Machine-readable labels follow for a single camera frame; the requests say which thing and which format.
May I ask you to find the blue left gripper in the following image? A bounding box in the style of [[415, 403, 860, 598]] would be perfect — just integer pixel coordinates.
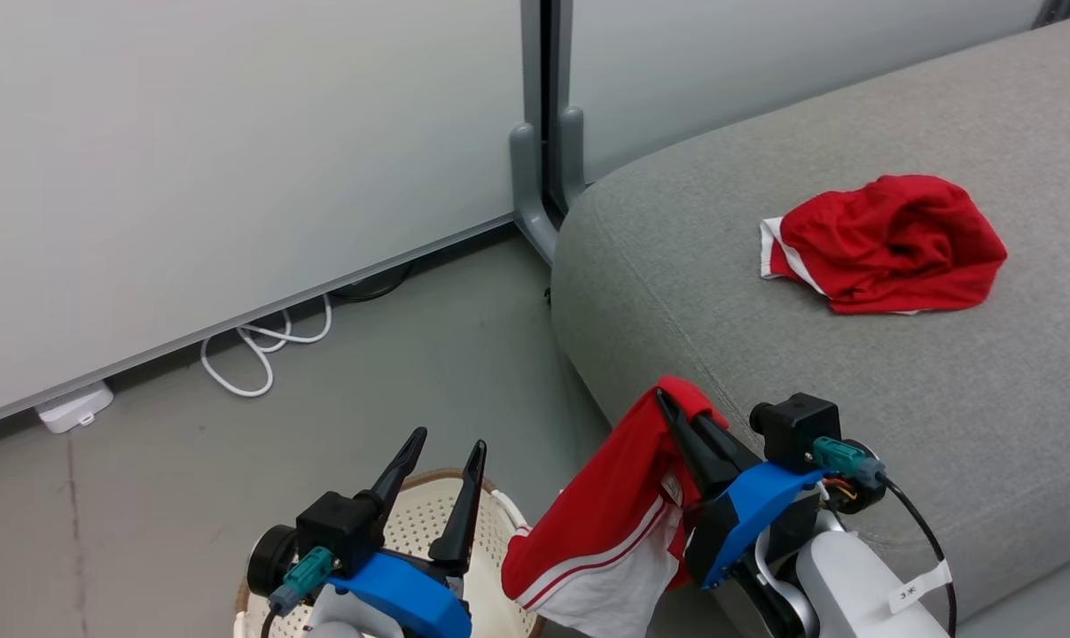
[[325, 427, 488, 638]]

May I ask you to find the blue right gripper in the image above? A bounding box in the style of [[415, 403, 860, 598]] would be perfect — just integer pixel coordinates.
[[655, 388, 825, 592]]

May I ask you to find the red white striped garment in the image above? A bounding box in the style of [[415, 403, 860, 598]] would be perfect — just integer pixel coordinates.
[[501, 375, 730, 638]]

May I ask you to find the red garment with white band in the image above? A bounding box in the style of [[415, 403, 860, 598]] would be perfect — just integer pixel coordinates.
[[759, 174, 1009, 316]]

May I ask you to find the white perforated laundry basket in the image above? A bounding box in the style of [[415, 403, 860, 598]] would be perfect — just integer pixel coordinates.
[[233, 467, 546, 638]]

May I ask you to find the grey fabric sofa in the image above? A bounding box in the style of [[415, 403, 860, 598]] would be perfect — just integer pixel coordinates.
[[550, 13, 1070, 638]]

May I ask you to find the grey partition foot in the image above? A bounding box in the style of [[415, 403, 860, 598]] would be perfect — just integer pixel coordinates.
[[509, 122, 562, 267], [556, 106, 588, 215]]

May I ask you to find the white power adapter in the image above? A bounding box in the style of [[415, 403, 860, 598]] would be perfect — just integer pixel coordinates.
[[35, 381, 115, 436]]

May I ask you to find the white partition panel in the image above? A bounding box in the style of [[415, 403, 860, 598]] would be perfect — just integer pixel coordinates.
[[552, 0, 1070, 189], [0, 0, 546, 435]]

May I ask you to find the green right camera connector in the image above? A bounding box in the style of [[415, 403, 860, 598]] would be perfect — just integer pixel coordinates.
[[811, 435, 887, 487]]

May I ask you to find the green camera connector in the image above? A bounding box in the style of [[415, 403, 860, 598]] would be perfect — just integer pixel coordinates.
[[268, 546, 337, 618], [811, 435, 887, 487]]

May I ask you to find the green left camera connector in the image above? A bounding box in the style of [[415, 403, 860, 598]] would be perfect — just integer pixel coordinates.
[[268, 546, 337, 618]]

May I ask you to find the dark looped floor cable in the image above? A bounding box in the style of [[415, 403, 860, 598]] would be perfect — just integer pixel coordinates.
[[329, 261, 414, 304]]

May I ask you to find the white coiled floor cable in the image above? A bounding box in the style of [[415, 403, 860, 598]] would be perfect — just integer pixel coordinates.
[[199, 294, 334, 399]]

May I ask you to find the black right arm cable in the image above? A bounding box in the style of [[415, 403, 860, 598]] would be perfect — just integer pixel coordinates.
[[879, 477, 958, 638]]

